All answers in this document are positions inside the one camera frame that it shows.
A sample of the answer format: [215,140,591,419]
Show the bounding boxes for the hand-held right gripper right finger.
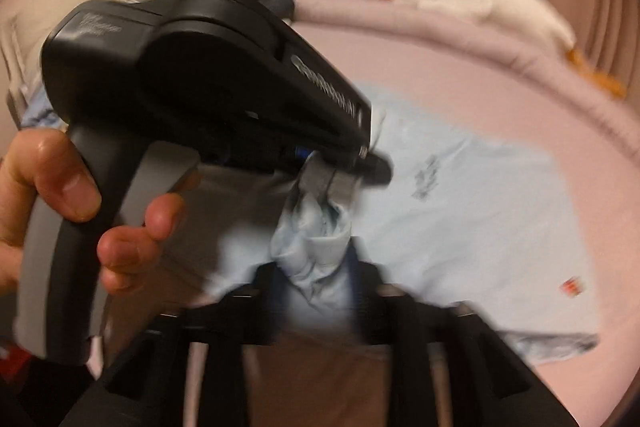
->
[345,247,576,427]

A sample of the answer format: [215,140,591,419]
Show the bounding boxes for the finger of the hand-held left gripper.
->
[332,151,393,206]
[298,154,333,202]

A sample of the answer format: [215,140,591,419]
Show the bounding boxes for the person's left hand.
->
[0,127,187,295]

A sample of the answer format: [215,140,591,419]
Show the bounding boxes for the light blue strawberry print pants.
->
[20,82,601,365]

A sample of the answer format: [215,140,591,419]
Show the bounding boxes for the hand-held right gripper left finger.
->
[60,262,301,427]

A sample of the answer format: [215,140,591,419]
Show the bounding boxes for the red object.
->
[0,337,28,370]

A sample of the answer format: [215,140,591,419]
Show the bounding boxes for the lilac quilt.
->
[280,0,640,148]

